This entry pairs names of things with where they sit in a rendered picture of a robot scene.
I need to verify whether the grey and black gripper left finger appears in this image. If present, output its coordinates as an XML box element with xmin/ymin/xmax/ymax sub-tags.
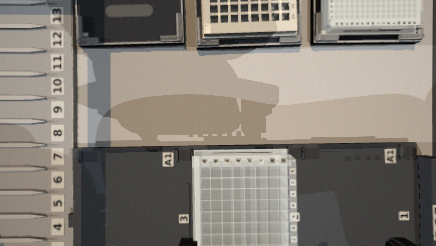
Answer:
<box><xmin>179</xmin><ymin>238</ymin><xmax>197</xmax><ymax>246</ymax></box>

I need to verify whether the dark grey plate carrier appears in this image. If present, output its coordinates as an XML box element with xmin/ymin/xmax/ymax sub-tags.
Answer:
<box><xmin>68</xmin><ymin>142</ymin><xmax>436</xmax><ymax>246</ymax></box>

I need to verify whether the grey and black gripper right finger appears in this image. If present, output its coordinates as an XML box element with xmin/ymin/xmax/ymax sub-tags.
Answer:
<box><xmin>385</xmin><ymin>237</ymin><xmax>417</xmax><ymax>246</ymax></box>

